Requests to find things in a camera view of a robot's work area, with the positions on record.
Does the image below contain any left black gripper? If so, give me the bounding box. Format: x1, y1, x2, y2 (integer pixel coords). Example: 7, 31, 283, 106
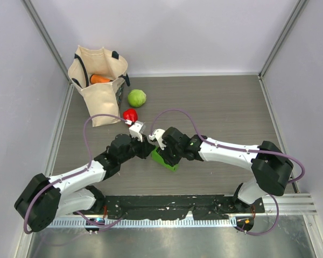
118, 132, 155, 163

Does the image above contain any green paper box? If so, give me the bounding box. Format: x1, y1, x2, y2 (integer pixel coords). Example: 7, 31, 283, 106
151, 147, 179, 171

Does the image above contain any green cabbage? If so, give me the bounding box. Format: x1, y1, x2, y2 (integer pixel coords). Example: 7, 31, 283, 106
127, 89, 147, 108

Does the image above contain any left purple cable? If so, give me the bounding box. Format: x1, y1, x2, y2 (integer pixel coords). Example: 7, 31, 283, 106
23, 113, 132, 234

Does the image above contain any white slotted cable duct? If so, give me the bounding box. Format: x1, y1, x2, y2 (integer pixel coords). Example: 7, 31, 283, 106
47, 217, 236, 230

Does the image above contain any orange carrot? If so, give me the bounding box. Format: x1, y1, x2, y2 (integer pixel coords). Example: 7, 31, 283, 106
90, 74, 112, 84

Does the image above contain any beige canvas tote bag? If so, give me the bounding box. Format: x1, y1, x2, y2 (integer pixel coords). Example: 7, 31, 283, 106
68, 46, 130, 127

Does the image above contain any red bell pepper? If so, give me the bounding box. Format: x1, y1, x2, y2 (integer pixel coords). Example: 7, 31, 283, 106
123, 109, 138, 122

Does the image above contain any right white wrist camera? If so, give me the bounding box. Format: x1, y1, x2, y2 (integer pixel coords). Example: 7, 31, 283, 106
148, 128, 166, 150

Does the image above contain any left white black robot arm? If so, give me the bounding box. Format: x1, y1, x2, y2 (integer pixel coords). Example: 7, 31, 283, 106
14, 134, 155, 234

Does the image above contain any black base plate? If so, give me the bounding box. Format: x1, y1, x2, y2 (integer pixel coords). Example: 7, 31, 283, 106
81, 195, 265, 221

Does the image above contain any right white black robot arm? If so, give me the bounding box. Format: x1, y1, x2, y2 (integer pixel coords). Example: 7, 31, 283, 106
153, 127, 293, 212

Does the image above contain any purple cable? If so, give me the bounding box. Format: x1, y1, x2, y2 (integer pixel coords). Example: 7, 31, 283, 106
149, 108, 306, 237
23, 113, 132, 234

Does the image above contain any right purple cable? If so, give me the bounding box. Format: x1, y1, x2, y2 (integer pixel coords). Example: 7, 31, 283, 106
149, 108, 306, 237

